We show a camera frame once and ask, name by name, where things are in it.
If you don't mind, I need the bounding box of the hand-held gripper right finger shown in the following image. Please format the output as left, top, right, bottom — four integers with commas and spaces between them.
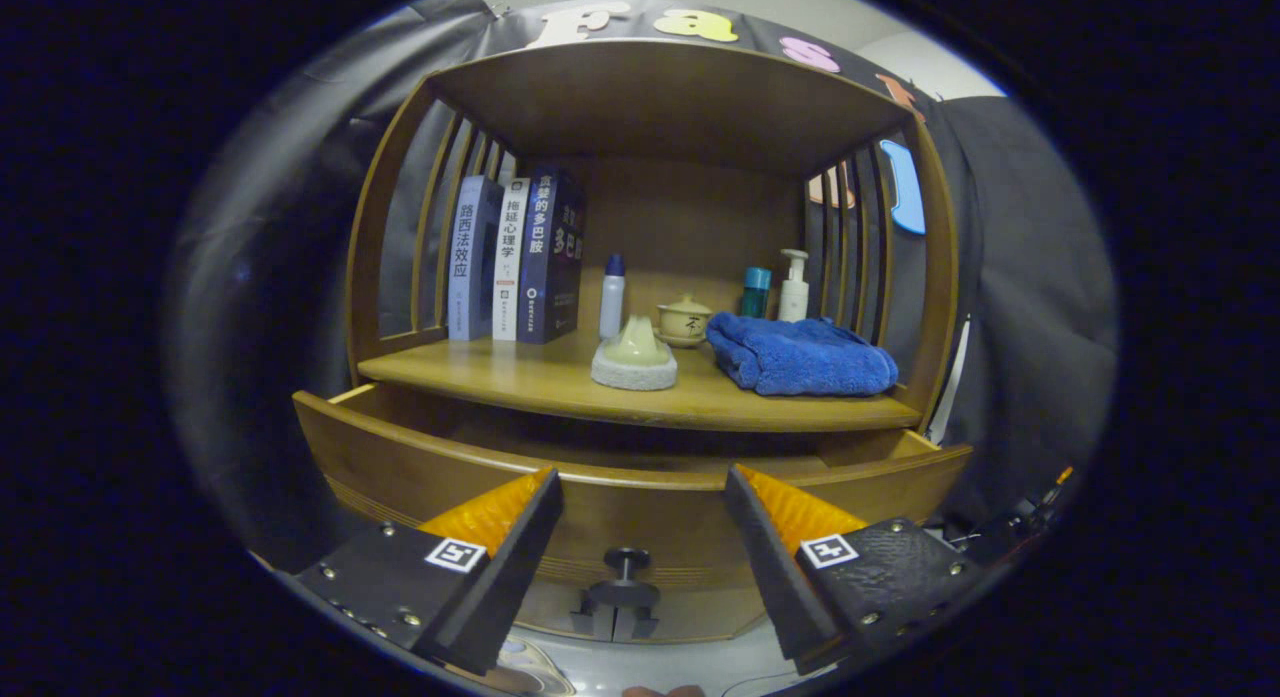
725, 463, 986, 676

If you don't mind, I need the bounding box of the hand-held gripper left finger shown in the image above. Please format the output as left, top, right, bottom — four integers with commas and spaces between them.
296, 465, 566, 678

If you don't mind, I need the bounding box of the black drawer knob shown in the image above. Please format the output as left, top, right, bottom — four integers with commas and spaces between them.
603, 546, 652, 588

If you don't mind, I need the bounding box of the wooden drawer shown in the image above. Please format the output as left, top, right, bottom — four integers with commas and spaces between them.
292, 382, 973, 590

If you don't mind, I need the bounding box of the cream brush with white pad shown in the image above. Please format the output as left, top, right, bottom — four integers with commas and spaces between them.
590, 314, 679, 392

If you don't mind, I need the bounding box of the wooden cabinet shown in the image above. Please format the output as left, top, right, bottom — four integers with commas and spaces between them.
343, 39, 961, 646

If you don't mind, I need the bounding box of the blue folded towel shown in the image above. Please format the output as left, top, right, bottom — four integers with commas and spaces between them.
706, 312, 899, 397

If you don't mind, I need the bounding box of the white stand pole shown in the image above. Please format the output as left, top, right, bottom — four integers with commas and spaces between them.
925, 317, 973, 446

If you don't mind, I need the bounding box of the dark equipment with orange tip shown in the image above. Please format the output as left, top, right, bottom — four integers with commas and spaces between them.
960, 465, 1079, 568

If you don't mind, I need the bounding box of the beige lidded teacup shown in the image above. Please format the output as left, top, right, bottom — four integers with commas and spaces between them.
655, 294, 714, 349

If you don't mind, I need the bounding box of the white bottle blue cap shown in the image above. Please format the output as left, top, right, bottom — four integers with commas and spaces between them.
598, 254, 627, 340

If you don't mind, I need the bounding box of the white pump bottle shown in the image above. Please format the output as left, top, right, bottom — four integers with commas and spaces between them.
778, 249, 811, 323

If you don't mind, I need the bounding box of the white book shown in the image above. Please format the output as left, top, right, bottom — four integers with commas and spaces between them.
491, 177, 532, 342

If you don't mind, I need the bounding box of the light blue book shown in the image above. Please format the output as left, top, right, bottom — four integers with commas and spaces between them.
447, 175, 505, 342

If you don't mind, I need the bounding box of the dark blue book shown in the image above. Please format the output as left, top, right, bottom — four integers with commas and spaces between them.
517, 167, 589, 345

